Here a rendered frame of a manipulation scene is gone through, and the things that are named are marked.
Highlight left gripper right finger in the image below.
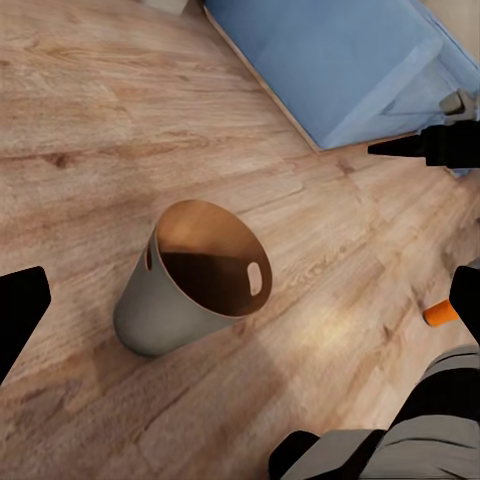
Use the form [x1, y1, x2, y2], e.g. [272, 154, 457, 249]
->
[449, 266, 480, 344]

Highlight can of soda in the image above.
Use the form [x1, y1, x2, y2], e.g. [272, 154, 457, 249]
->
[423, 299, 459, 327]

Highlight trash can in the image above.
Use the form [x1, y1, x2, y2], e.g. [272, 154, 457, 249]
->
[113, 199, 273, 357]

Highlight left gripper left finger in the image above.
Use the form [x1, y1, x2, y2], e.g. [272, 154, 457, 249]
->
[0, 266, 51, 383]

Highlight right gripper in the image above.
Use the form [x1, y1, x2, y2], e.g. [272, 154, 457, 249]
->
[368, 121, 480, 170]

